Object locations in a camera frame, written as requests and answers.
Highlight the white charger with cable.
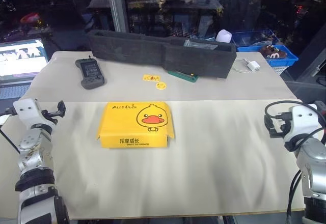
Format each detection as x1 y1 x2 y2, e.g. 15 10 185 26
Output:
232 58 261 73

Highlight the green circuit board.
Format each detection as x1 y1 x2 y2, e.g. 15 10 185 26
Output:
168 70 200 83

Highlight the white table cloth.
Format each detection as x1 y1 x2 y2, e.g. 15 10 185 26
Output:
0 99 306 220

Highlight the yellow rectangular sticker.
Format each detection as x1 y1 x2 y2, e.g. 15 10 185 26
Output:
142 74 161 82

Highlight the clear plastic bag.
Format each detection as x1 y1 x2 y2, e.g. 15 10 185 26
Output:
183 39 219 51

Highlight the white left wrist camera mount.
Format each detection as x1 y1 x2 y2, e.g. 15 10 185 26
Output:
13 98 58 128

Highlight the aluminium frame post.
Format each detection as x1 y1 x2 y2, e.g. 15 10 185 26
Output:
104 0 130 34

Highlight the white plastic basket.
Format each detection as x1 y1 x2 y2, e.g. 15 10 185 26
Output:
269 65 291 76

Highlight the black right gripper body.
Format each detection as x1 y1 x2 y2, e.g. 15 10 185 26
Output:
264 112 291 133

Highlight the long black foam tray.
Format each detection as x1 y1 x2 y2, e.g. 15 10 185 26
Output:
87 29 237 79

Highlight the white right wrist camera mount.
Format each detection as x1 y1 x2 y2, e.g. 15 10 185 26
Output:
282 104 319 146

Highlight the brown plush toy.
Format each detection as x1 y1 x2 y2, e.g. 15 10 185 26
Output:
260 44 289 59

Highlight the white rounded lamp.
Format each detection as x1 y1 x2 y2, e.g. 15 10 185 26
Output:
216 29 232 43

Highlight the open laptop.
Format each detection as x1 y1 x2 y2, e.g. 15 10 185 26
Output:
0 38 49 113

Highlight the yellow duck box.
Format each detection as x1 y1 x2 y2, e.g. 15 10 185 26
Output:
95 101 176 149

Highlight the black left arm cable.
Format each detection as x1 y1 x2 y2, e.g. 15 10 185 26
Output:
0 106 21 155

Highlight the blue plastic bin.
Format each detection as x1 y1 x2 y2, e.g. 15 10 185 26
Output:
230 29 299 68

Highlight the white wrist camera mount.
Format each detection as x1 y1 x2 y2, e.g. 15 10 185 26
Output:
13 98 58 128
282 104 319 146

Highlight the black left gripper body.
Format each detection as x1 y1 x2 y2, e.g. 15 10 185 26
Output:
40 108 60 126

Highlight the black handheld controller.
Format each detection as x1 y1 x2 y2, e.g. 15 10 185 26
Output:
75 55 105 90

